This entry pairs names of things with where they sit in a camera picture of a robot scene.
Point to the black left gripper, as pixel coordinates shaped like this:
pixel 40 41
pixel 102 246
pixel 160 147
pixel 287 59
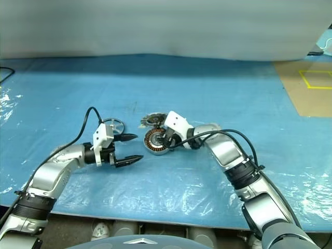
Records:
pixel 109 155

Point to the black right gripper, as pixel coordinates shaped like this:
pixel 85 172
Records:
pixel 171 138

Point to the silver spoked rotor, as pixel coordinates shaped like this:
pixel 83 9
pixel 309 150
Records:
pixel 117 125

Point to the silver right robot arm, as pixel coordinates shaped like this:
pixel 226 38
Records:
pixel 225 150

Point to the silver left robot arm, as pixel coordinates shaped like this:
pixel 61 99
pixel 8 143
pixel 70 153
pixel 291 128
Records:
pixel 49 176

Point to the blue plastic-covered table mat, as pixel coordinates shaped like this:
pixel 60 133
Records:
pixel 181 85

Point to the white foam backdrop sheet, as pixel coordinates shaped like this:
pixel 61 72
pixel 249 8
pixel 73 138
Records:
pixel 155 26

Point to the brown cardboard sheet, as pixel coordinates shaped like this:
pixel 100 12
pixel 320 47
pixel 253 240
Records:
pixel 306 101

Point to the small black flat object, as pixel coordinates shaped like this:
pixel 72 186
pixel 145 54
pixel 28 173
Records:
pixel 314 53

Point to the light blue board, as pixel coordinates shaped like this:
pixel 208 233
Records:
pixel 321 39

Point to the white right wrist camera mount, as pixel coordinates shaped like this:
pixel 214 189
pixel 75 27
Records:
pixel 177 122

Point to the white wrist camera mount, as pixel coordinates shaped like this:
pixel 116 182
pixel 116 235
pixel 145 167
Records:
pixel 177 122
pixel 103 132

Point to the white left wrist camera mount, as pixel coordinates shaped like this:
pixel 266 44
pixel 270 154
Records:
pixel 103 132

